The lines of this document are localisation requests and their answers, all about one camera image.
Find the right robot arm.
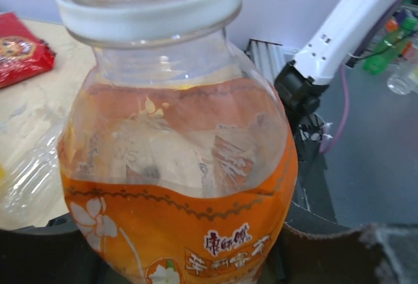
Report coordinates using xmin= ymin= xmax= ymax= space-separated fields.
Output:
xmin=56 ymin=0 xmax=401 ymax=125

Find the red snack bag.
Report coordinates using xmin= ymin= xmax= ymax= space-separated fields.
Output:
xmin=1 ymin=12 xmax=56 ymax=88

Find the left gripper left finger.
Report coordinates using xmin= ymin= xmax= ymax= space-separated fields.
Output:
xmin=1 ymin=218 xmax=107 ymax=283

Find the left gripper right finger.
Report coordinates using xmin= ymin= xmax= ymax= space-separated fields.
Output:
xmin=267 ymin=195 xmax=418 ymax=284

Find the green bottle background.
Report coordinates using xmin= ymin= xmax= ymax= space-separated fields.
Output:
xmin=363 ymin=16 xmax=417 ymax=75

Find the orange tea bottle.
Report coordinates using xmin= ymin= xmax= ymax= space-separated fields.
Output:
xmin=56 ymin=0 xmax=298 ymax=283

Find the yellow chips bag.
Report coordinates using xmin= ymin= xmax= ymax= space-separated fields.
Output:
xmin=0 ymin=164 xmax=5 ymax=181

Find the aluminium frame rail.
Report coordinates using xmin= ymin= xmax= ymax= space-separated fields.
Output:
xmin=245 ymin=39 xmax=298 ymax=84

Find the clear bottle near basket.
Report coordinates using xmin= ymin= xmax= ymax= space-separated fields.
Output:
xmin=1 ymin=133 xmax=68 ymax=230

